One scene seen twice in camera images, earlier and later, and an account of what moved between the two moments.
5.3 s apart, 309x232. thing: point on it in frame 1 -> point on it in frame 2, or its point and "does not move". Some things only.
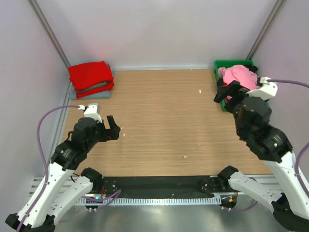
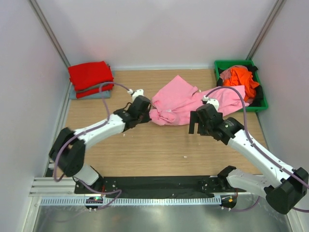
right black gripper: [232, 88] -> [195, 118]
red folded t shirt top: [85, 75] does not move
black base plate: [160, 187] does not move
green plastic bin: [223, 64] does not move
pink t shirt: [246, 79] -> [175, 104]
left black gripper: [109, 134] -> [146, 118]
